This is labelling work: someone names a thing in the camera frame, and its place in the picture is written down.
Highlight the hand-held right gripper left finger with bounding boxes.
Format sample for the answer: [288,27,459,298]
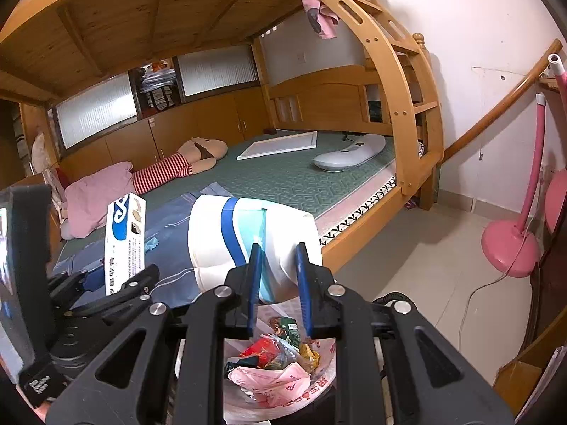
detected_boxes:
[45,243,264,425]

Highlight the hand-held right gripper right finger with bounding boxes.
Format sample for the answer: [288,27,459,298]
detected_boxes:
[295,242,515,425]

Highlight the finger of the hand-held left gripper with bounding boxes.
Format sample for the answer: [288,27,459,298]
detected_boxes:
[73,264,161,326]
[46,268,108,307]

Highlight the white box blue print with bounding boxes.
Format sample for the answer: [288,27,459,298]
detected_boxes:
[103,192,148,298]

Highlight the green snack bag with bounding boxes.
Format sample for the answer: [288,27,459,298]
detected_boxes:
[269,316,303,344]

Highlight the red snack packet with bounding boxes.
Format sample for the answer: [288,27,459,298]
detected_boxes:
[240,338,281,364]

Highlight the white paper cup blue stripe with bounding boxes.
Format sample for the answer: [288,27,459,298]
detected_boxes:
[188,195,324,304]

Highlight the white plastic-lined trash bin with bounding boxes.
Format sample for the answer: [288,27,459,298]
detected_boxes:
[221,299,339,423]

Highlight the yellow wrapper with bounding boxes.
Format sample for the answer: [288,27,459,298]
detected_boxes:
[299,343,320,370]

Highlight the blue striped bed sheet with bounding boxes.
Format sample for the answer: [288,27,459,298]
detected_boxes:
[51,190,235,315]

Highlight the pink pillow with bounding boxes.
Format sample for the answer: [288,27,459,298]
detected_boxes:
[64,161,136,239]

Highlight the pink plastic bag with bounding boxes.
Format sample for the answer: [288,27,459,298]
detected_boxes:
[228,362,314,409]

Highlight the patterned edge mattress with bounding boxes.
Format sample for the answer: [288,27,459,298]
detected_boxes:
[314,164,402,249]

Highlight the white cloth bundle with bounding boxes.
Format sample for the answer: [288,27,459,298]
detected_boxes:
[30,132,72,240]

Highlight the green patterned bed mat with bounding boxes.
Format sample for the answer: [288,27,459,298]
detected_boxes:
[53,130,397,266]

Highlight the striped plush doll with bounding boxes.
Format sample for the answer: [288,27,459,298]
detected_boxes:
[132,137,229,196]

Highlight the white oval device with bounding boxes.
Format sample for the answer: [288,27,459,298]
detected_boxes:
[312,134,386,173]

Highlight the wooden cabinet frosted doors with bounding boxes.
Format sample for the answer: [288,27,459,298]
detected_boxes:
[20,42,273,173]

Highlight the white framed board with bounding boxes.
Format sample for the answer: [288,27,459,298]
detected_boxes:
[236,130,319,161]

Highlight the stack of books and papers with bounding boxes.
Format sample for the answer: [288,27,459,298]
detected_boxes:
[133,57,180,111]

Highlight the cardboard box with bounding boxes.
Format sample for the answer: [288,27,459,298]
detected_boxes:
[493,343,567,414]

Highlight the dark brown cabinet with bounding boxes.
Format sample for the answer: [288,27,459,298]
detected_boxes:
[525,212,567,355]

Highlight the pink hanging cloth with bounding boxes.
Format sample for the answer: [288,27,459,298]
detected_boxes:
[298,0,350,40]

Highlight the black ribbed hose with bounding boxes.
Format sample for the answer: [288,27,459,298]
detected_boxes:
[371,291,415,308]

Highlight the white floor cable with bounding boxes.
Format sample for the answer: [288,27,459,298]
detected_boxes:
[458,248,523,355]

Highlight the wooden bunk bed frame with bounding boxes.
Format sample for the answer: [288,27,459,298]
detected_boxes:
[0,0,446,275]

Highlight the wooden rail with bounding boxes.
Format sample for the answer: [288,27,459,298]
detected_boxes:
[443,39,564,155]

